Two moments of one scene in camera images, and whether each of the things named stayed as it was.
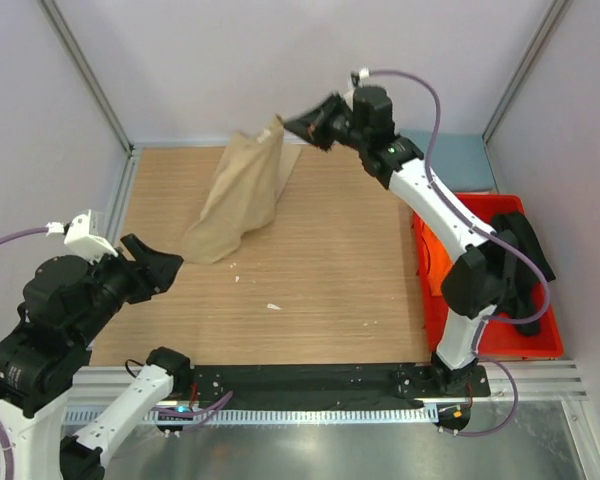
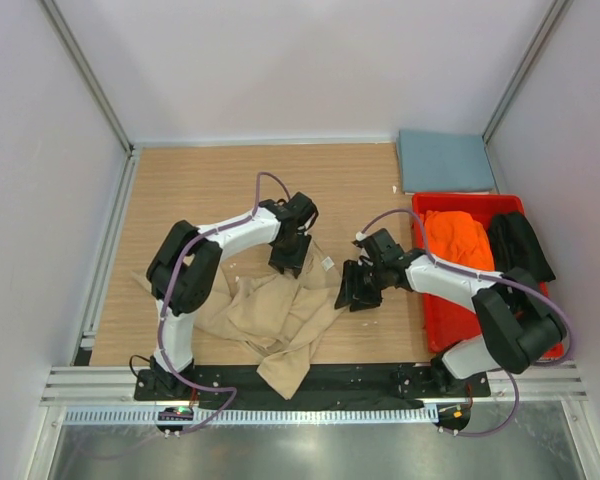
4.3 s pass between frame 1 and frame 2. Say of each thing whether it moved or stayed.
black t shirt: stayed
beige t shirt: moved
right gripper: moved
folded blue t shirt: stayed
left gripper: moved
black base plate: stayed
